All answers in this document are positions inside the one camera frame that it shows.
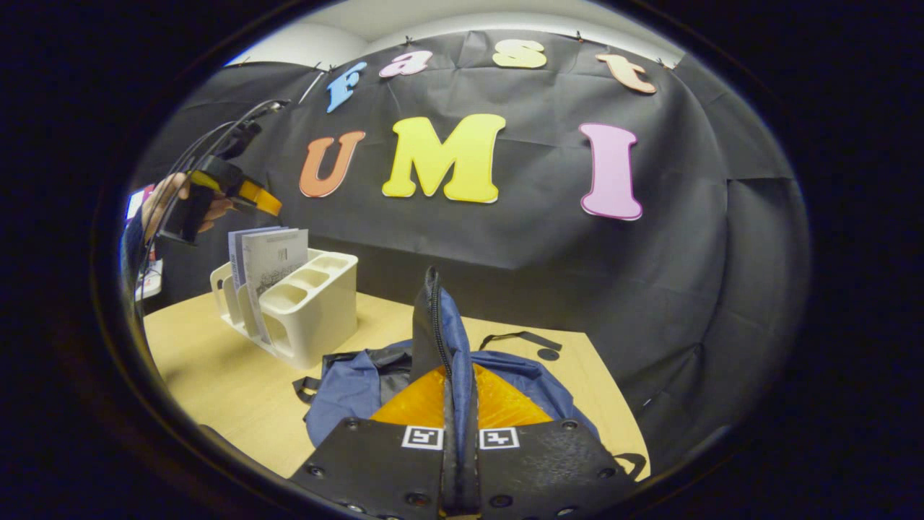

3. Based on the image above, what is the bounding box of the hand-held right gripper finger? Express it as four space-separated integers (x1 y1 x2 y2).
461 365 640 520
287 365 461 520

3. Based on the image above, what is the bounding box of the white book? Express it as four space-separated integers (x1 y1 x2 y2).
240 228 310 346

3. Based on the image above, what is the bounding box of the blue schoolbag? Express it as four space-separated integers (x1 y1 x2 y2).
292 266 647 481

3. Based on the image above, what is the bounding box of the cream white bookshelf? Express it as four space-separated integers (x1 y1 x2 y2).
210 248 359 371

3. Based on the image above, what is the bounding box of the computer monitor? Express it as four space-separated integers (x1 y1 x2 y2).
126 184 156 221

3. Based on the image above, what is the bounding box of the white side table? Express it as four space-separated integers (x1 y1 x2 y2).
136 259 164 300

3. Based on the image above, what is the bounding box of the black backdrop cloth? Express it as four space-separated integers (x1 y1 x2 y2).
126 29 813 470

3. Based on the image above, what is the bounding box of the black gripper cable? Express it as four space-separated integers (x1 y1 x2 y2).
141 100 291 290

